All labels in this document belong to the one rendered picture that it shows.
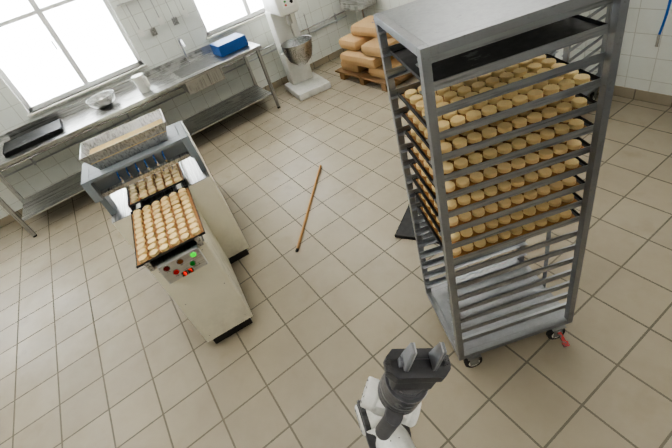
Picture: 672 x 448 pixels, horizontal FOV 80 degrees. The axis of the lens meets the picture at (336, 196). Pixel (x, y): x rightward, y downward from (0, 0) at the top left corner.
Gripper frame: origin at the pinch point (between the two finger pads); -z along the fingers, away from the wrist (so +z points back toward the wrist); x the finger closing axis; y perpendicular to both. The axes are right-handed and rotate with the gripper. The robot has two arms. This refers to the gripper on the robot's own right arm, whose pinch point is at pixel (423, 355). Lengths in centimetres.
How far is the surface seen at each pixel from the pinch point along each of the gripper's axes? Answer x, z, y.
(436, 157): -27, 12, 73
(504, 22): -35, -31, 81
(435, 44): -16, -24, 78
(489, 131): -48, 7, 83
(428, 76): -16, -15, 76
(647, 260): -201, 101, 100
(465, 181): -45, 27, 79
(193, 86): 125, 204, 432
